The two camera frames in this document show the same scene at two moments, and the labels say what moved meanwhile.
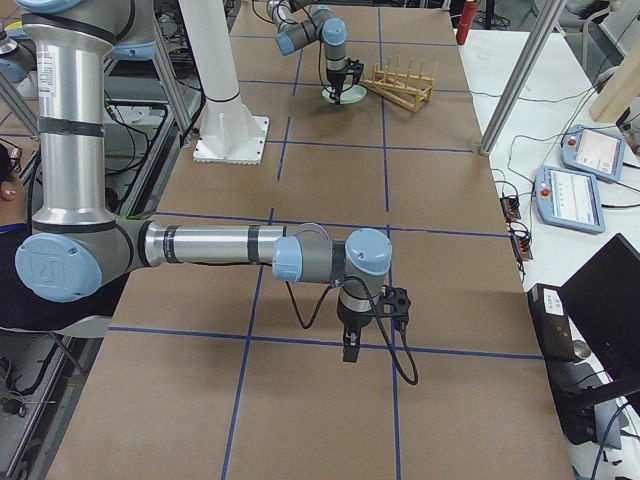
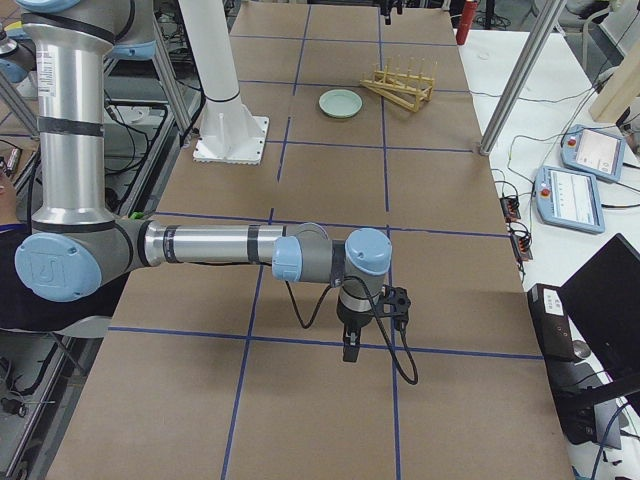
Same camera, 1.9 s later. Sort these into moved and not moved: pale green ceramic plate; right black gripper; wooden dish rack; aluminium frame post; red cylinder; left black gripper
Moved: left black gripper; pale green ceramic plate
Not moved: wooden dish rack; right black gripper; aluminium frame post; red cylinder
